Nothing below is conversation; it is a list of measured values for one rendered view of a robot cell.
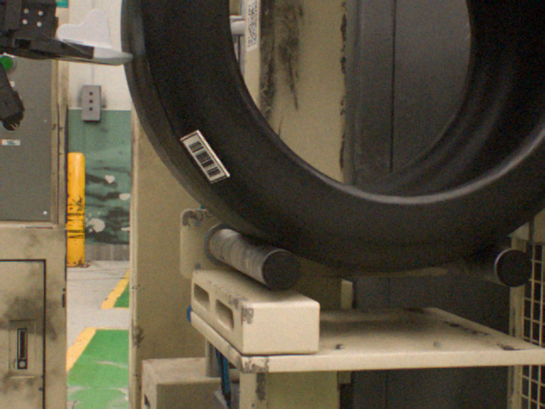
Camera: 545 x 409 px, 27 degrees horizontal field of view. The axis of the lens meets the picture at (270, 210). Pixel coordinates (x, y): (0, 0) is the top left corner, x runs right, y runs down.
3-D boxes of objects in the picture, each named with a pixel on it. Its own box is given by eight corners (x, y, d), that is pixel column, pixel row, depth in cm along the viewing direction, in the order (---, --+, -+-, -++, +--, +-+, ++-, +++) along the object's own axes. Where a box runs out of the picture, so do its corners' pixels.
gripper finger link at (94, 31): (141, 14, 127) (60, 1, 125) (135, 66, 127) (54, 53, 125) (139, 17, 130) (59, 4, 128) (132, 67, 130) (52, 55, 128)
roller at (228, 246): (215, 265, 157) (203, 236, 157) (244, 252, 158) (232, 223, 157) (272, 297, 123) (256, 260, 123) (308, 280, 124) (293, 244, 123)
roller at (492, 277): (415, 264, 164) (391, 249, 163) (431, 238, 164) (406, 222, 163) (521, 295, 130) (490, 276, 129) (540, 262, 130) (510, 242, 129)
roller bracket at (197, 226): (179, 277, 159) (180, 208, 158) (442, 274, 168) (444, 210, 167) (182, 279, 155) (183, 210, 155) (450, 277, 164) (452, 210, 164)
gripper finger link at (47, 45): (95, 44, 125) (15, 32, 123) (94, 58, 125) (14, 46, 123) (92, 48, 129) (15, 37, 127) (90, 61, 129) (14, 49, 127)
